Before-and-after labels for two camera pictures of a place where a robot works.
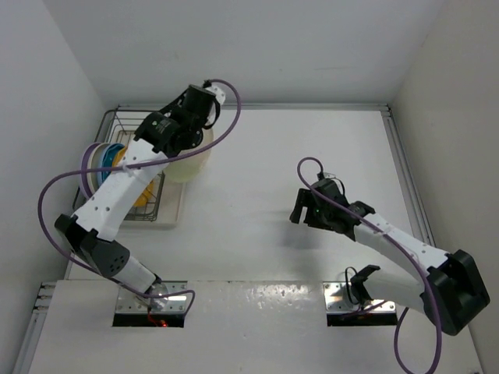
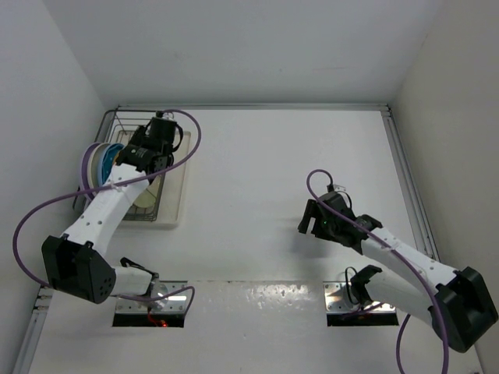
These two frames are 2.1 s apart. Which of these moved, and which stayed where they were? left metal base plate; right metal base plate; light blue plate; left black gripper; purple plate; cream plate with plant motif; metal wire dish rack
Moved: light blue plate; cream plate with plant motif; left black gripper
Stayed: left metal base plate; metal wire dish rack; purple plate; right metal base plate
